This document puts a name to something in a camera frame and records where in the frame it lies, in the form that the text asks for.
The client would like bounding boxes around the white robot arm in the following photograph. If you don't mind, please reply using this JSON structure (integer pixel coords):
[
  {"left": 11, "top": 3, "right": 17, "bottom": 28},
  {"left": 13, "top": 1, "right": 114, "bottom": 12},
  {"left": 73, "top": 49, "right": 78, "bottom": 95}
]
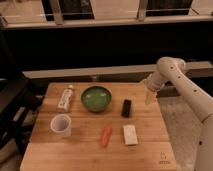
[{"left": 146, "top": 57, "right": 213, "bottom": 171}]

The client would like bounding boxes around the white rectangular box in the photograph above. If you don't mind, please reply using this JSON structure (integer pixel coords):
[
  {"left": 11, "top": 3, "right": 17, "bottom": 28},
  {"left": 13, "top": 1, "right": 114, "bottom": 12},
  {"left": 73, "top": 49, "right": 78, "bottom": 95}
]
[{"left": 123, "top": 125, "right": 138, "bottom": 145}]

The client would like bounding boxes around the black eraser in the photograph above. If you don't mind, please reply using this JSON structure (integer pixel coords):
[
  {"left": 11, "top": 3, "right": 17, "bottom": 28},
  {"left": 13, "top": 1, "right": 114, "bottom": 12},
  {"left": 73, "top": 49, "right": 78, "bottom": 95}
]
[{"left": 121, "top": 99, "right": 131, "bottom": 117}]

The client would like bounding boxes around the orange carrot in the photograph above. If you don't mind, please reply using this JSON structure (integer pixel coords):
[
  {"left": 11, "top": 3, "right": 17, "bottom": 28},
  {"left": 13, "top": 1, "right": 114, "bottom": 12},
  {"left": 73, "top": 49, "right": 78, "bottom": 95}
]
[{"left": 101, "top": 126, "right": 112, "bottom": 147}]

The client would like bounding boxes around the white bottle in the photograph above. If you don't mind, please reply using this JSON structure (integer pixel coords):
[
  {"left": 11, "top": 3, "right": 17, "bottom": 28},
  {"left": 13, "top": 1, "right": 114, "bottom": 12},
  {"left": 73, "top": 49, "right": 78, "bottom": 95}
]
[{"left": 57, "top": 85, "right": 74, "bottom": 112}]

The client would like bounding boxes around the green bowl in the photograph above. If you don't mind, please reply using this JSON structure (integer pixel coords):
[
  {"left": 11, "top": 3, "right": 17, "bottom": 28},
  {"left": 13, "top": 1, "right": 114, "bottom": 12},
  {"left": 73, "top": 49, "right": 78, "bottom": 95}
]
[{"left": 81, "top": 86, "right": 112, "bottom": 112}]

